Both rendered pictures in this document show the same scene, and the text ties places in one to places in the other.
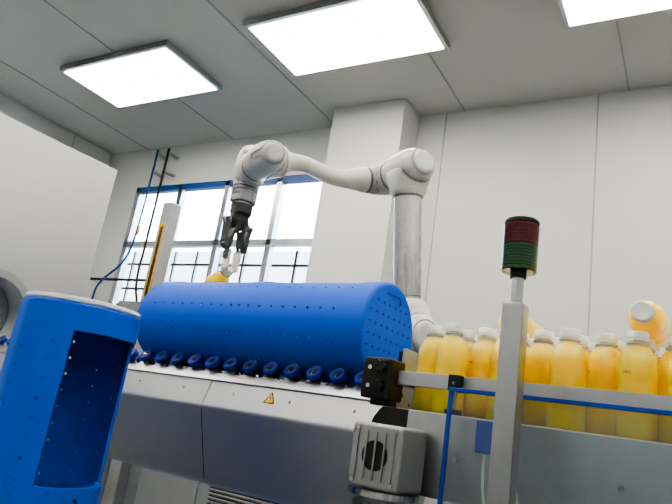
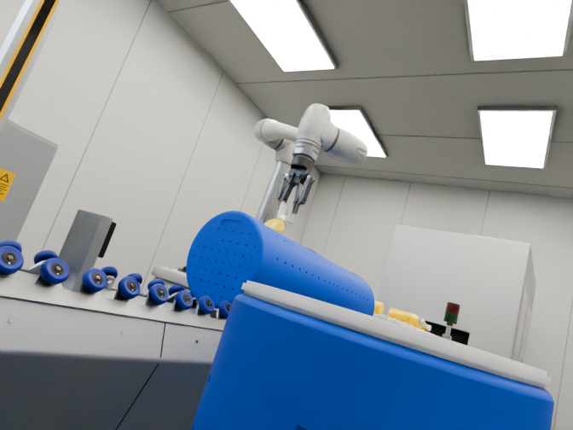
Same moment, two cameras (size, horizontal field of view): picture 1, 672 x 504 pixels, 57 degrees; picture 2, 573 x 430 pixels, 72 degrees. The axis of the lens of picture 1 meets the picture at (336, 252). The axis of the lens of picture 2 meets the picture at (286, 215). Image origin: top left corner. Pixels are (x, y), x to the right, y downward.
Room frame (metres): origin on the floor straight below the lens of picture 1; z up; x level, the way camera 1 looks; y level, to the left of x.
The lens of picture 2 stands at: (1.98, 1.66, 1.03)
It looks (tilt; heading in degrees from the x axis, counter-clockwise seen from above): 12 degrees up; 271
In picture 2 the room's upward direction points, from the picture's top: 17 degrees clockwise
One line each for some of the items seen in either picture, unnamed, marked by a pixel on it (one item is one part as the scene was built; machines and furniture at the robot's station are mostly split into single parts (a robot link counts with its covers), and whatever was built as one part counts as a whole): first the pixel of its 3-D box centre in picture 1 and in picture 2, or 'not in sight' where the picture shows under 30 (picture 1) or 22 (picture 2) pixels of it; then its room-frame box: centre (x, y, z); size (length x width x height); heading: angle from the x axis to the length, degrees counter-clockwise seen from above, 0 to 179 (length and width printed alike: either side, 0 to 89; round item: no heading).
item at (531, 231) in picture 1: (521, 236); (452, 309); (1.08, -0.33, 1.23); 0.06 x 0.06 x 0.04
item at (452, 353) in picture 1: (450, 372); not in sight; (1.36, -0.29, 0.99); 0.07 x 0.07 x 0.19
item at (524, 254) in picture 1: (519, 259); (450, 318); (1.08, -0.33, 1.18); 0.06 x 0.06 x 0.05
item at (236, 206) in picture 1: (239, 217); (299, 171); (2.01, 0.34, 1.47); 0.08 x 0.07 x 0.09; 144
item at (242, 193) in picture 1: (243, 197); (305, 152); (2.01, 0.34, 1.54); 0.09 x 0.09 x 0.06
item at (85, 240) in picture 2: not in sight; (83, 250); (2.37, 0.85, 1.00); 0.10 x 0.04 x 0.15; 144
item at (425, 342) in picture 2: not in sight; (379, 328); (1.87, 1.28, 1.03); 0.28 x 0.28 x 0.01
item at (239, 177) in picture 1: (250, 167); (317, 126); (1.99, 0.34, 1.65); 0.13 x 0.11 x 0.16; 25
